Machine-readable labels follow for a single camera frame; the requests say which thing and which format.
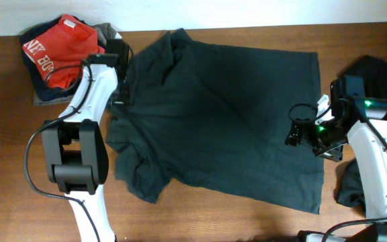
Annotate black garment pile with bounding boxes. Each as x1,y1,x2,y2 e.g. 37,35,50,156
336,55,387,209

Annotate dark teal t-shirt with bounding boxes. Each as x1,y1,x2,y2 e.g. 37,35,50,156
106,30,324,214

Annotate folded grey garment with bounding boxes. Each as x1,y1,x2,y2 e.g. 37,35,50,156
33,22,123,107

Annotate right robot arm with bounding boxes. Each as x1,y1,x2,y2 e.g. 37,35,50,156
285,75,387,241

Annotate folded orange printed t-shirt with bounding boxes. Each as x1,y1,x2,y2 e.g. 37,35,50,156
21,13,106,90

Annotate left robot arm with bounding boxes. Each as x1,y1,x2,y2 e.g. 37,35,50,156
40,38,133,241

